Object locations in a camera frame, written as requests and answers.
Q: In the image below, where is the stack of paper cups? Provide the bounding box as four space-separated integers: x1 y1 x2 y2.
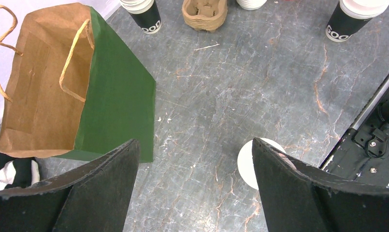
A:
120 0 161 34

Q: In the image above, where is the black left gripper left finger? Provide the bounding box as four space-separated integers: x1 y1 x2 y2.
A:
0 139 140 232

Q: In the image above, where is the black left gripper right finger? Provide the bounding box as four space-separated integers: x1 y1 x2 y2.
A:
252 138 389 232

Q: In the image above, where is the single paper coffee cup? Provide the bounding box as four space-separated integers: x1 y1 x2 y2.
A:
325 2 371 43

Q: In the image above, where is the brown cardboard cup carrier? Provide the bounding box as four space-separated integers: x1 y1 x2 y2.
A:
182 0 228 32

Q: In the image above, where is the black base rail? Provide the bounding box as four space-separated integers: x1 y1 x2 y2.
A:
320 77 389 188

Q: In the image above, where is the black white striped cloth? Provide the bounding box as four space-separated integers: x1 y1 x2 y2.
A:
0 152 40 191

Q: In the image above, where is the green brown paper bag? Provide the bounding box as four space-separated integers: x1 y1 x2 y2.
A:
0 3 156 163

